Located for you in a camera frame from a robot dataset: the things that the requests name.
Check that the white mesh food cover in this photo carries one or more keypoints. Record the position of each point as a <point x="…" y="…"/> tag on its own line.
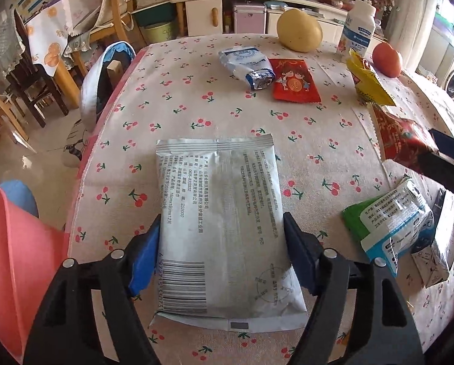
<point x="82" y="0"/>

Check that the grey lace cloth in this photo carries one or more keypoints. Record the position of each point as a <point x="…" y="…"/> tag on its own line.
<point x="2" y="45"/>

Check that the red envelope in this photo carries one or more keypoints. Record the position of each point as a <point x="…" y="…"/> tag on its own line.
<point x="295" y="81"/>

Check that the dark wooden chair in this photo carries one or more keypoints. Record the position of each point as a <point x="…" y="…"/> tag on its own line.
<point x="32" y="83"/>

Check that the red snack bag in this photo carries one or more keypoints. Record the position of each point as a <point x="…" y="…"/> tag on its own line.
<point x="402" y="137"/>

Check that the pink storage case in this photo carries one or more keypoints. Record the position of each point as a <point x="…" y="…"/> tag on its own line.
<point x="249" y="19"/>

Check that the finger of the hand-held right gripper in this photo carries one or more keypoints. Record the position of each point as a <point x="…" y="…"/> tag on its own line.
<point x="443" y="171"/>
<point x="453" y="146"/>

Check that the orange print tablecloth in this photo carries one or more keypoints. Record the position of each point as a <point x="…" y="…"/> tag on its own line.
<point x="48" y="34"/>

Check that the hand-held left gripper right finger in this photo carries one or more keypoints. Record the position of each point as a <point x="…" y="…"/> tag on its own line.
<point x="303" y="251"/>

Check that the white and blue wipes packet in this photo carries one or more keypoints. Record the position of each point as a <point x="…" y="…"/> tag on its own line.
<point x="398" y="216"/>

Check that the crumpled white and blue wrapper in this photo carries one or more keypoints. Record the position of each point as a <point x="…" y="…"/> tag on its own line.
<point x="242" y="61"/>

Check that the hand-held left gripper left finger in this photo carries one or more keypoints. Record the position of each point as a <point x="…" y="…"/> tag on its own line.
<point x="143" y="262"/>

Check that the yellow wrapper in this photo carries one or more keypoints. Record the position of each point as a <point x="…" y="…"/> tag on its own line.
<point x="367" y="81"/>

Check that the white television cabinet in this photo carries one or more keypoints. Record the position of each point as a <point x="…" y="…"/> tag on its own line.
<point x="202" y="15"/>

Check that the silver printed packet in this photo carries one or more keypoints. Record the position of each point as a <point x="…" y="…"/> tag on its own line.
<point x="219" y="205"/>

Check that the white plastic bottle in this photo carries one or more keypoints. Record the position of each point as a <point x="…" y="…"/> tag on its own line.
<point x="358" y="30"/>

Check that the black and white carton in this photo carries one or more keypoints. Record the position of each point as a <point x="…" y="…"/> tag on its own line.
<point x="440" y="243"/>

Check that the yellow pear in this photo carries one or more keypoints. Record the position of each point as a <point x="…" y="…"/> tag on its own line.
<point x="299" y="30"/>

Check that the cartoon floor mat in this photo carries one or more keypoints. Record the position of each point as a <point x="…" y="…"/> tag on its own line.
<point x="74" y="144"/>

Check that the pink plastic bin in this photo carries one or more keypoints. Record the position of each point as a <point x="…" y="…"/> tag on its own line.
<point x="17" y="273"/>

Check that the dark green basin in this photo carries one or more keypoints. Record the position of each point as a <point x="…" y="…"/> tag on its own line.
<point x="154" y="13"/>

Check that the cherry print tablecloth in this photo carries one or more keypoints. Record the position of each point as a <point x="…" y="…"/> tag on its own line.
<point x="211" y="114"/>

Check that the blue and white chair back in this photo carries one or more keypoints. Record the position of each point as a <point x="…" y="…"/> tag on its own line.
<point x="91" y="87"/>

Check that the light green waste bin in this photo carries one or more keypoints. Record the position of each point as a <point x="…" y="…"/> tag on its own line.
<point x="158" y="32"/>

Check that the light wooden chair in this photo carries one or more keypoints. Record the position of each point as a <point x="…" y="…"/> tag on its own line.
<point x="114" y="7"/>
<point x="6" y="110"/>

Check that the red apple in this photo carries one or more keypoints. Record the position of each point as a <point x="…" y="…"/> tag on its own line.
<point x="388" y="60"/>

